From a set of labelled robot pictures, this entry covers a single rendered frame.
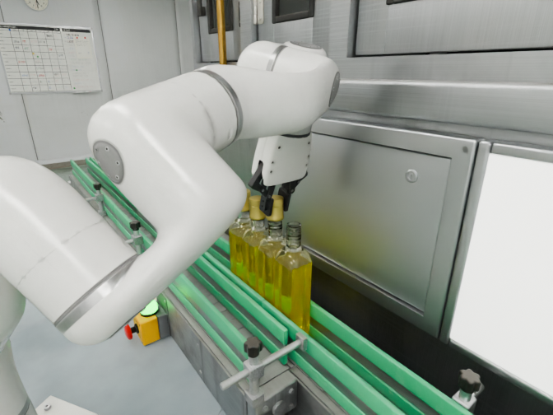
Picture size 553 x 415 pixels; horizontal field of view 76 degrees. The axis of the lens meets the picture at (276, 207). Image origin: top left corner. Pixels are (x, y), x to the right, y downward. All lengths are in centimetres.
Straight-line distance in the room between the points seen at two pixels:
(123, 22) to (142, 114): 636
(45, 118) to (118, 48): 154
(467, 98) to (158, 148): 43
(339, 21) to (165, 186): 55
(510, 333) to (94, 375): 85
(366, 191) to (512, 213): 25
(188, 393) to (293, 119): 66
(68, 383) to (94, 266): 71
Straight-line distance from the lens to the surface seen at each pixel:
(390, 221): 67
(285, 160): 62
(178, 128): 31
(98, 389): 97
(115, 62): 657
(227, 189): 29
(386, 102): 65
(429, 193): 62
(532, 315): 61
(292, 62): 49
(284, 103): 41
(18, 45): 636
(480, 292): 62
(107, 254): 32
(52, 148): 647
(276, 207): 68
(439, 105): 60
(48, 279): 32
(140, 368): 98
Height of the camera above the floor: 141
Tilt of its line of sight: 21 degrees down
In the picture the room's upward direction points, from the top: straight up
